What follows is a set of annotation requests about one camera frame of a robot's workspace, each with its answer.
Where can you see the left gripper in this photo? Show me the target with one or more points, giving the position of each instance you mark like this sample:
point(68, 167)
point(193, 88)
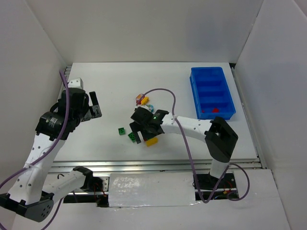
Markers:
point(94, 110)

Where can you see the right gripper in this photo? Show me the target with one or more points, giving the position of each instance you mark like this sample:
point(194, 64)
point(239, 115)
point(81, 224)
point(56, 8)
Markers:
point(138, 128)

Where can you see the yellow lego brick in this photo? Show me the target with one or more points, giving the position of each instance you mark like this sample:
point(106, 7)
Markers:
point(151, 142)
point(145, 100)

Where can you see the red rectangular lego brick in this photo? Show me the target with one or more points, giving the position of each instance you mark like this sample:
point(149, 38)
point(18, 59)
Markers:
point(215, 110)

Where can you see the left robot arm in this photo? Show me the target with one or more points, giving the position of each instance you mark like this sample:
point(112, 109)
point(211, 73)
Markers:
point(30, 197)

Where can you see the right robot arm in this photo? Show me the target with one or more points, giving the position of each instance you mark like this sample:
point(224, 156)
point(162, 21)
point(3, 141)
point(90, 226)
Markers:
point(219, 137)

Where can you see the green lego brick lower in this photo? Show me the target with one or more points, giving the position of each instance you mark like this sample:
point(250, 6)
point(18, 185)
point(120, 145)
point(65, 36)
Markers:
point(132, 137)

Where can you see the green lego brick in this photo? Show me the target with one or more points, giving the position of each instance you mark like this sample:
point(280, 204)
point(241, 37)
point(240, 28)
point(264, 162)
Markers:
point(132, 137)
point(121, 131)

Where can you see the green lego brick left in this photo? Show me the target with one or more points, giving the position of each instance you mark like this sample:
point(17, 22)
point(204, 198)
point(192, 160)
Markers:
point(121, 131)

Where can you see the teal printed round lego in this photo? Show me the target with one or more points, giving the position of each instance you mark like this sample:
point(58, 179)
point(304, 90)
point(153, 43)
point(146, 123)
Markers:
point(150, 107)

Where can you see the red flower lego piece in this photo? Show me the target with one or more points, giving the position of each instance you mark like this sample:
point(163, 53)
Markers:
point(139, 99)

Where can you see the white foil tape panel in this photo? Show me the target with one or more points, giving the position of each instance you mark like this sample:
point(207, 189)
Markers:
point(158, 189)

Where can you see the blue divided plastic bin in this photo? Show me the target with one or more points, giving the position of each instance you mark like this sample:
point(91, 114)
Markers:
point(210, 90)

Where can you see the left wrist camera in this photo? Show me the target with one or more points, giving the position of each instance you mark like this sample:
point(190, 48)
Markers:
point(76, 83)

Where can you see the aluminium front rail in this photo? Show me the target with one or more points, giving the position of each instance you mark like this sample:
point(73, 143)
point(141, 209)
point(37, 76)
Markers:
point(103, 167)

